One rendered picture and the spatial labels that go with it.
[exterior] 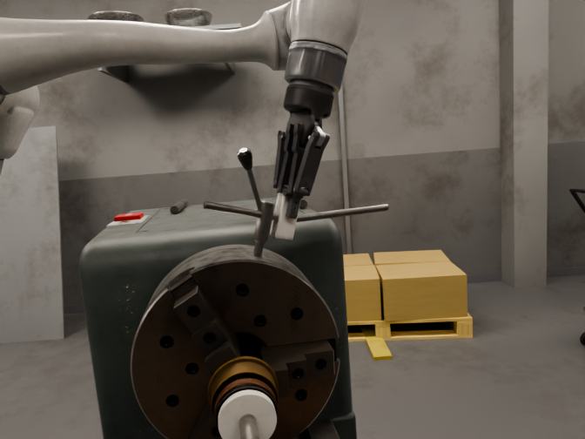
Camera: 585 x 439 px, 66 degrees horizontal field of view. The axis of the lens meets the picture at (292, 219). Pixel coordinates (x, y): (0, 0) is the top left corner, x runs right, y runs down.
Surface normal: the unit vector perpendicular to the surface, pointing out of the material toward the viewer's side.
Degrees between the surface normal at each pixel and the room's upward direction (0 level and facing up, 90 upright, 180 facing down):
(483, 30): 90
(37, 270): 77
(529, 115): 90
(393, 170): 90
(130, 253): 48
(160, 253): 55
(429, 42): 90
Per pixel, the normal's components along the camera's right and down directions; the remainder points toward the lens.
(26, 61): 0.40, 0.52
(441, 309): -0.05, 0.15
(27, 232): 0.00, -0.07
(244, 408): 0.18, 0.13
